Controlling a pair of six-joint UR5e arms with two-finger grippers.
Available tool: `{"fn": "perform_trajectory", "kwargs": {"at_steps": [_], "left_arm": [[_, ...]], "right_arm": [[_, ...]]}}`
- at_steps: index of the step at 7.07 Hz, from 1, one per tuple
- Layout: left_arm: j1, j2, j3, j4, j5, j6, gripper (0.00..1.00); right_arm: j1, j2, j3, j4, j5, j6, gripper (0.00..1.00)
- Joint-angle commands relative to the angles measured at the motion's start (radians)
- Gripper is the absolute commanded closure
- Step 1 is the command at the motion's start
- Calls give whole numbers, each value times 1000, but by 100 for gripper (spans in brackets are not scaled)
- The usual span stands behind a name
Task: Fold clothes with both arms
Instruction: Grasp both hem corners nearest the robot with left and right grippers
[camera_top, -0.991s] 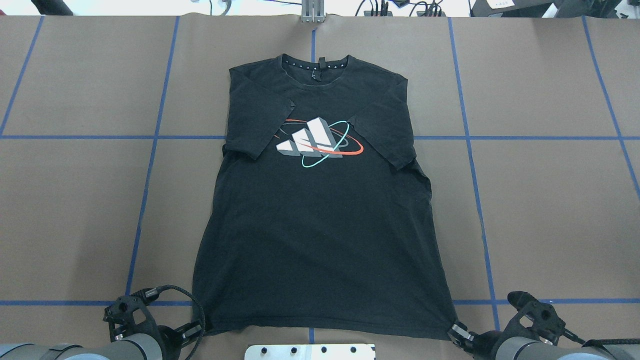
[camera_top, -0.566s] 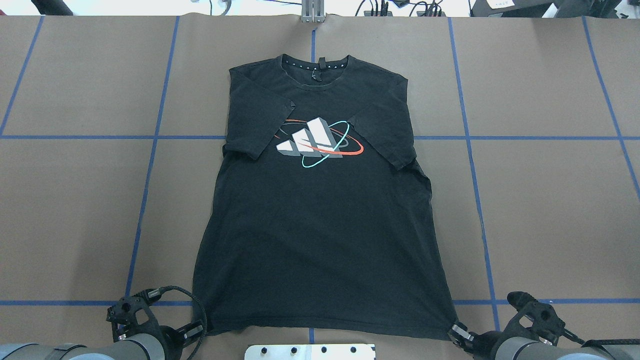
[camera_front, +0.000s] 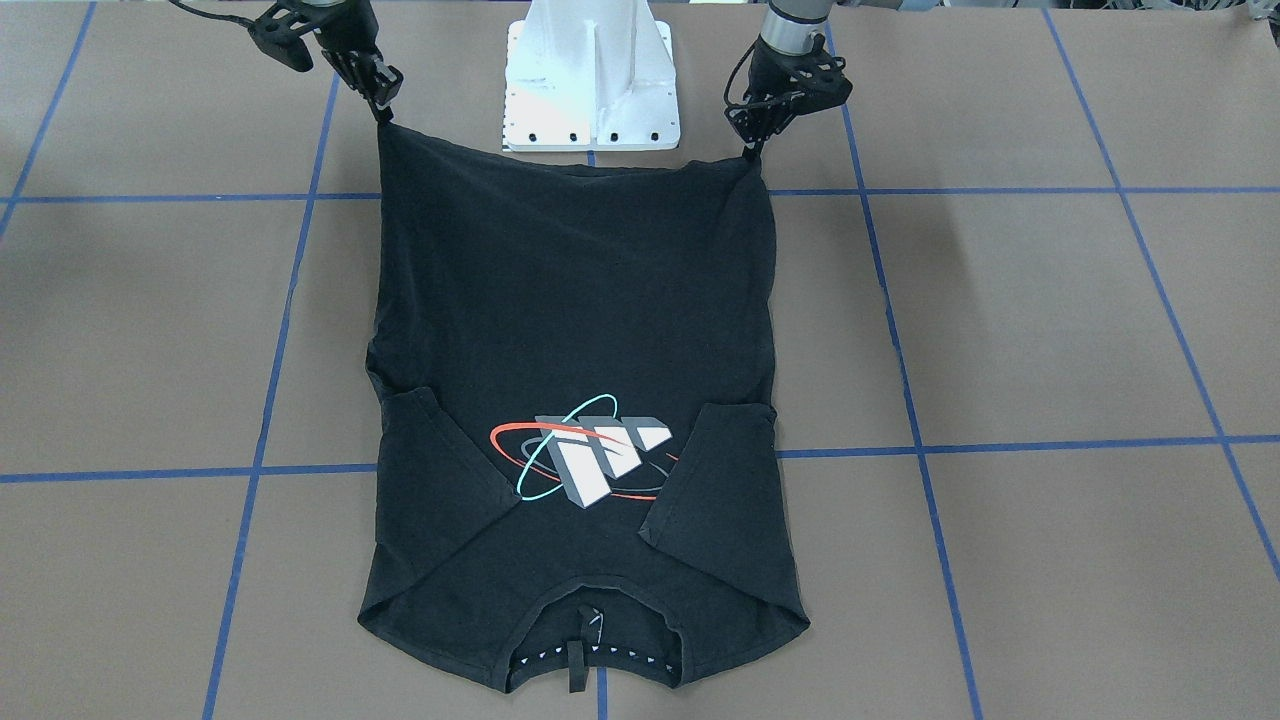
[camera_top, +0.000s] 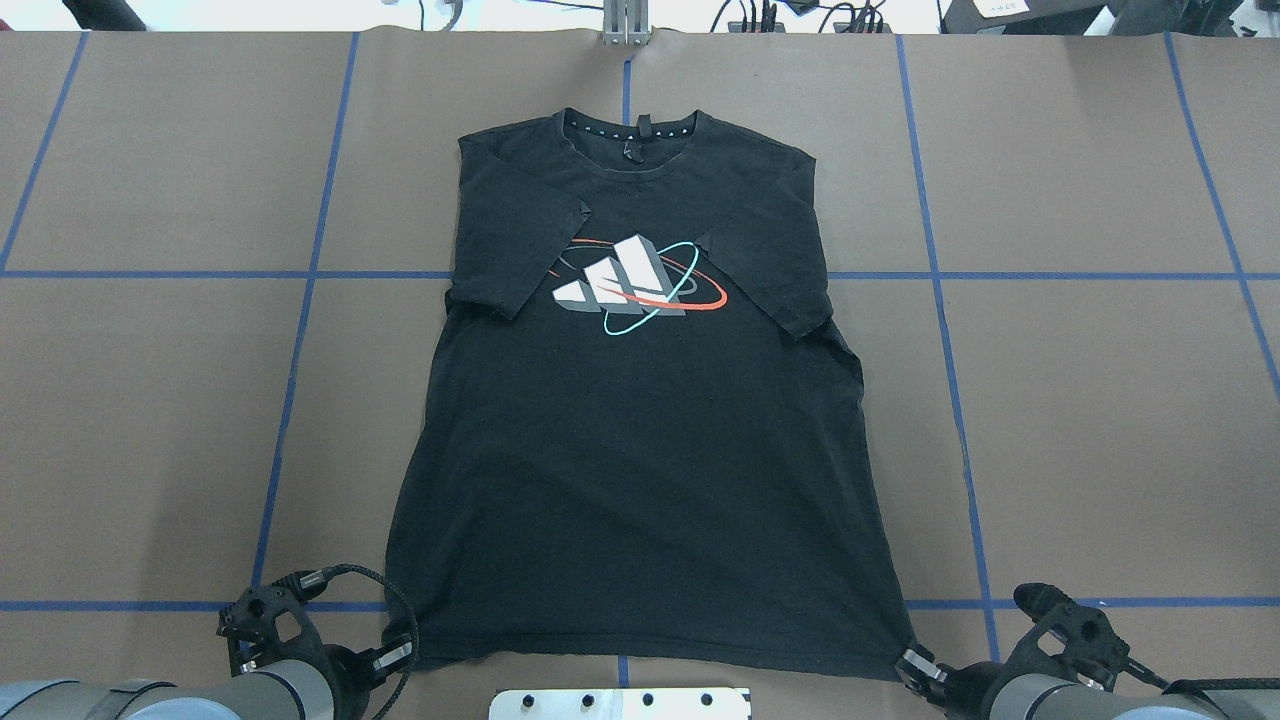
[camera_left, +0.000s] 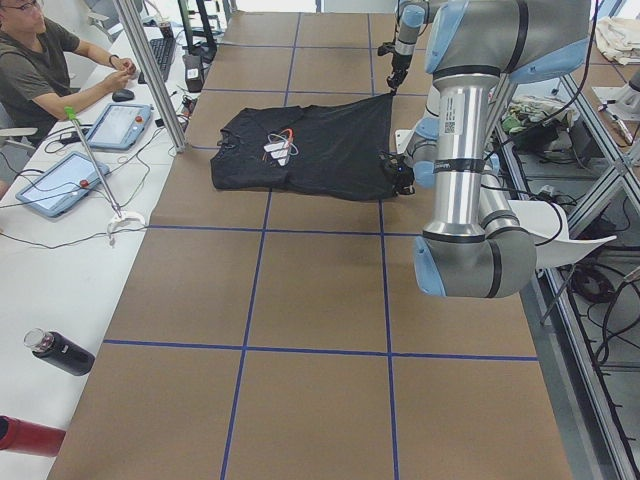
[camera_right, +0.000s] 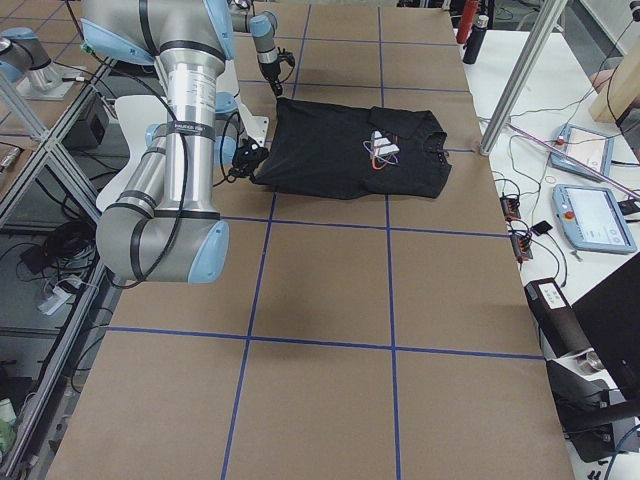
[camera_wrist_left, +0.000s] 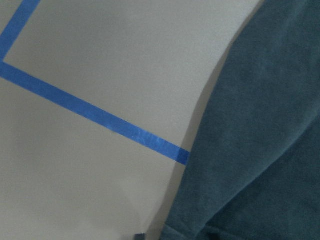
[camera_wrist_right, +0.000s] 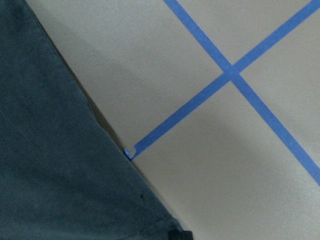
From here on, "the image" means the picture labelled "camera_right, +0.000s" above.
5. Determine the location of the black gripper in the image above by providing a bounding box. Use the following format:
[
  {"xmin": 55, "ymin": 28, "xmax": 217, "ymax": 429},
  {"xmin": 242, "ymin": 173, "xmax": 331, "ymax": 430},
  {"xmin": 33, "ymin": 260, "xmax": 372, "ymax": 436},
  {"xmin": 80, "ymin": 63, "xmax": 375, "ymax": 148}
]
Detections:
[
  {"xmin": 230, "ymin": 142, "xmax": 269, "ymax": 176},
  {"xmin": 260, "ymin": 62, "xmax": 283, "ymax": 97}
]

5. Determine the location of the black graphic t-shirt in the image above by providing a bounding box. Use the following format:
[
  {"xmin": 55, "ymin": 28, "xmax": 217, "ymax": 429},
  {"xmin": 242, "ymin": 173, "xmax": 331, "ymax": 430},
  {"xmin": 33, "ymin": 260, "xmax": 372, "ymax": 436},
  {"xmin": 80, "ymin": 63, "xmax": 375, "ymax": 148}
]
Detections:
[{"xmin": 252, "ymin": 98, "xmax": 451, "ymax": 200}]

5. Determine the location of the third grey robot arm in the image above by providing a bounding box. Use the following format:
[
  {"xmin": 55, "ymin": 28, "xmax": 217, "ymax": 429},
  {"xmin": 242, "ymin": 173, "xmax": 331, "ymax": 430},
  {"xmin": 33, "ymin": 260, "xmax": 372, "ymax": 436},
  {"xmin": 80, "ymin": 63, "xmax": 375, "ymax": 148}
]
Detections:
[{"xmin": 1, "ymin": 27, "xmax": 71, "ymax": 101}]

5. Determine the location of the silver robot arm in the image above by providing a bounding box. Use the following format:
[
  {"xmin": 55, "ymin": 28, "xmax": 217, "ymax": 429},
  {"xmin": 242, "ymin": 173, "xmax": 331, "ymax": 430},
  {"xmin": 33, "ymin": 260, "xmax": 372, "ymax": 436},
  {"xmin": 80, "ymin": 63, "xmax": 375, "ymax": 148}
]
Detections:
[
  {"xmin": 227, "ymin": 1, "xmax": 295, "ymax": 97},
  {"xmin": 81, "ymin": 1, "xmax": 277, "ymax": 284}
]

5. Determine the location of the white plastic chair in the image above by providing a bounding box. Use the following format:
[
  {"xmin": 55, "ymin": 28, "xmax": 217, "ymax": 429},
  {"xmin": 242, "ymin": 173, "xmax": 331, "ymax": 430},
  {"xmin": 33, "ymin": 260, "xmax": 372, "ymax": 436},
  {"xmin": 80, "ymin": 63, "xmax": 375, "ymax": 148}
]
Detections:
[{"xmin": 95, "ymin": 94, "xmax": 174, "ymax": 221}]

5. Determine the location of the red bottle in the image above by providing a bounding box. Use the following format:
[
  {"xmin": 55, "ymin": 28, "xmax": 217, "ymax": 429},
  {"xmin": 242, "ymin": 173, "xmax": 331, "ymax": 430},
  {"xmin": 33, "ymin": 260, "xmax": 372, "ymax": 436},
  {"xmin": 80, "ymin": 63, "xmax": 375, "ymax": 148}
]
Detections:
[{"xmin": 456, "ymin": 0, "xmax": 479, "ymax": 45}]

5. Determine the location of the black bottle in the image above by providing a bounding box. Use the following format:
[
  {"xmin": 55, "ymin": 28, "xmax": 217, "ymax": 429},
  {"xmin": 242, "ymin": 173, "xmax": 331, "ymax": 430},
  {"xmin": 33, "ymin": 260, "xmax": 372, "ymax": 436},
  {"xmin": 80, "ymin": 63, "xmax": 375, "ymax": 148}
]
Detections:
[{"xmin": 462, "ymin": 15, "xmax": 489, "ymax": 65}]

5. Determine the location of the brown paper table cover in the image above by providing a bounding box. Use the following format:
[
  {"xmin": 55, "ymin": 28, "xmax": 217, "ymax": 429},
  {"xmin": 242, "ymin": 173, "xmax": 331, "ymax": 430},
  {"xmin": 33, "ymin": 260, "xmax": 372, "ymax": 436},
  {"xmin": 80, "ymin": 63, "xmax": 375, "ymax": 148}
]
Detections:
[{"xmin": 48, "ymin": 4, "xmax": 573, "ymax": 479}]

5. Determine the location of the white power strip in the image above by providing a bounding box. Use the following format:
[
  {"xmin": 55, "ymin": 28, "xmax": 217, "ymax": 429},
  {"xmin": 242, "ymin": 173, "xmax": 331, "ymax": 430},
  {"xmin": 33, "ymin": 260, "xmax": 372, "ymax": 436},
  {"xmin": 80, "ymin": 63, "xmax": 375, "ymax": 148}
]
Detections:
[{"xmin": 38, "ymin": 277, "xmax": 81, "ymax": 316}]

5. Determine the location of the orange terminal block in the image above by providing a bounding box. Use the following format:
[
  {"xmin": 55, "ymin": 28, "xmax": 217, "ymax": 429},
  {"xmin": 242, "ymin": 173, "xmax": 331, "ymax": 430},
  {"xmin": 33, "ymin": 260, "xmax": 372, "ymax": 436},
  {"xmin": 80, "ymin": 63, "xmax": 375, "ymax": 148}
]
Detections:
[{"xmin": 500, "ymin": 195, "xmax": 522, "ymax": 221}]

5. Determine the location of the far teach pendant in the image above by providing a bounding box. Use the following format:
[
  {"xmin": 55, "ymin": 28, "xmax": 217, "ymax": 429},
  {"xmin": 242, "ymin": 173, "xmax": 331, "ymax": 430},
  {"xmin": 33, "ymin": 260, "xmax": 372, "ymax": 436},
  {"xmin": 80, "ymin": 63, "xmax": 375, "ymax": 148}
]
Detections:
[{"xmin": 549, "ymin": 124, "xmax": 614, "ymax": 181}]

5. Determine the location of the teach pendant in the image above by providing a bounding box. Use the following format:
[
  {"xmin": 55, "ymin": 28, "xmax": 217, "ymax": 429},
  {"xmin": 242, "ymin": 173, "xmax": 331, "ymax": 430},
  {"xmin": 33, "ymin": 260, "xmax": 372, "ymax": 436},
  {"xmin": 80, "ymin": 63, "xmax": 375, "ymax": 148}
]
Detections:
[
  {"xmin": 549, "ymin": 124, "xmax": 614, "ymax": 181},
  {"xmin": 552, "ymin": 184, "xmax": 637, "ymax": 254}
]

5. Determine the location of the near teach pendant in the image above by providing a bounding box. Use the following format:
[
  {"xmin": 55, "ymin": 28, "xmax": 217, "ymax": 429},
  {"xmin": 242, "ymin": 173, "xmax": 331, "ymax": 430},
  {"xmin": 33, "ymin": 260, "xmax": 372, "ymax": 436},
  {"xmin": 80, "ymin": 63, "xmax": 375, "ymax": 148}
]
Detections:
[{"xmin": 552, "ymin": 184, "xmax": 637, "ymax": 254}]

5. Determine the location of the black box with label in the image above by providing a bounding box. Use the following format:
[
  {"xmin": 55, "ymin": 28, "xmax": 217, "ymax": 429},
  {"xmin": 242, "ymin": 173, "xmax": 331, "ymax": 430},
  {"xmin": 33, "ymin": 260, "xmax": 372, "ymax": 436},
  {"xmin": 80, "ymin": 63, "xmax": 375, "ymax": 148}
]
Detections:
[{"xmin": 524, "ymin": 278, "xmax": 591, "ymax": 357}]

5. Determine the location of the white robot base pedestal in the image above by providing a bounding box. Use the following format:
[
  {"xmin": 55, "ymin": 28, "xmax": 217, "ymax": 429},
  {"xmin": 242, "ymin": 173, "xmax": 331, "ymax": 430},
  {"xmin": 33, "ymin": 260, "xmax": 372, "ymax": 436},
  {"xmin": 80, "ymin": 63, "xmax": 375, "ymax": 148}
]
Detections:
[{"xmin": 216, "ymin": 60, "xmax": 269, "ymax": 147}]

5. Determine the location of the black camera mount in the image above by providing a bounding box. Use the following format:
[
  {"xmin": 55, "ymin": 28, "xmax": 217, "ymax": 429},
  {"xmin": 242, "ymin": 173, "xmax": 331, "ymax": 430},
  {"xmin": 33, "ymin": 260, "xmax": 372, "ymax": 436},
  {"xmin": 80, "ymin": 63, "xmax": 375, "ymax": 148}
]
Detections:
[{"xmin": 277, "ymin": 47, "xmax": 296, "ymax": 68}]

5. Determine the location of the black cable bundle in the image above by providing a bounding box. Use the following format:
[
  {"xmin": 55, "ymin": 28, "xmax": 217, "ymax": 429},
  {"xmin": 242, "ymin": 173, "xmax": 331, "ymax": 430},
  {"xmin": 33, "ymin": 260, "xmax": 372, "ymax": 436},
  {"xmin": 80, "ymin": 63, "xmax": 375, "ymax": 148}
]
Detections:
[{"xmin": 14, "ymin": 219, "xmax": 109, "ymax": 281}]

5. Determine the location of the aluminium frame post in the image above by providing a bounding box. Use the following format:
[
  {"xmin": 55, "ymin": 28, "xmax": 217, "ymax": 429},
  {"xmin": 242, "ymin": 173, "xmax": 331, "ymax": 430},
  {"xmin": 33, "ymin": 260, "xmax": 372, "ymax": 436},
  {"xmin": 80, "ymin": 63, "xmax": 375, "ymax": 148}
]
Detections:
[{"xmin": 479, "ymin": 0, "xmax": 568, "ymax": 156}]

